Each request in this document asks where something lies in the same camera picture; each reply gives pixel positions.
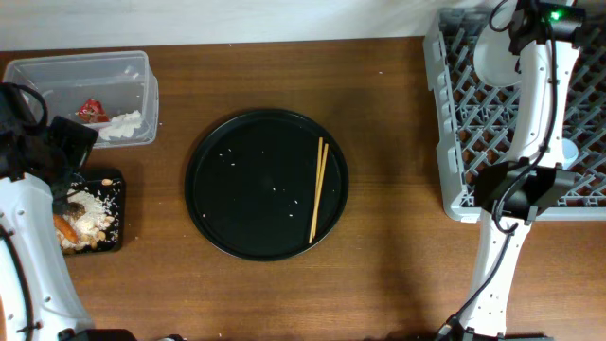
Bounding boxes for red snack wrapper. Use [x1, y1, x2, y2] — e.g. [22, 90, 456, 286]
[77, 99, 110, 123]

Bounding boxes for white tissue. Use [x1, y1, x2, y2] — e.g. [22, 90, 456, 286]
[98, 110, 142, 140]

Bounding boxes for brown walnut shell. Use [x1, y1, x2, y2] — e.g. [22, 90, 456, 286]
[65, 202, 86, 221]

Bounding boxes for orange carrot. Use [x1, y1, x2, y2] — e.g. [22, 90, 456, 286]
[53, 214, 80, 244]

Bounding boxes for rice and peanut shell scraps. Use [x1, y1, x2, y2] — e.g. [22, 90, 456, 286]
[54, 178, 124, 255]

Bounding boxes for wooden chopstick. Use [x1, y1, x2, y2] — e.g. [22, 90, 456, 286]
[309, 136, 324, 244]
[313, 141, 329, 239]

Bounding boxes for grey round plate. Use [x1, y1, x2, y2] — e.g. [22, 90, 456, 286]
[473, 26, 522, 87]

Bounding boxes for light blue cup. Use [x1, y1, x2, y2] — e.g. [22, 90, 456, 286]
[562, 138, 579, 170]

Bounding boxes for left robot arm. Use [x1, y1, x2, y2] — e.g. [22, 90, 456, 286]
[1, 82, 134, 340]

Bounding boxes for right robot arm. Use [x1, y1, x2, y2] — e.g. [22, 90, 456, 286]
[436, 1, 586, 340]

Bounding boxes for black rectangular waste tray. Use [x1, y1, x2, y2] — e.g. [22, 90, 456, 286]
[56, 168, 126, 256]

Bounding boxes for grey dishwasher rack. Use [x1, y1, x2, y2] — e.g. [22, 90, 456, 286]
[423, 8, 605, 223]

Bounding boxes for clear plastic bin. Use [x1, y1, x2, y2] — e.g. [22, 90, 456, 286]
[2, 51, 159, 149]

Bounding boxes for round black serving tray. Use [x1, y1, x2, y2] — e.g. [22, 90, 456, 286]
[184, 108, 349, 261]

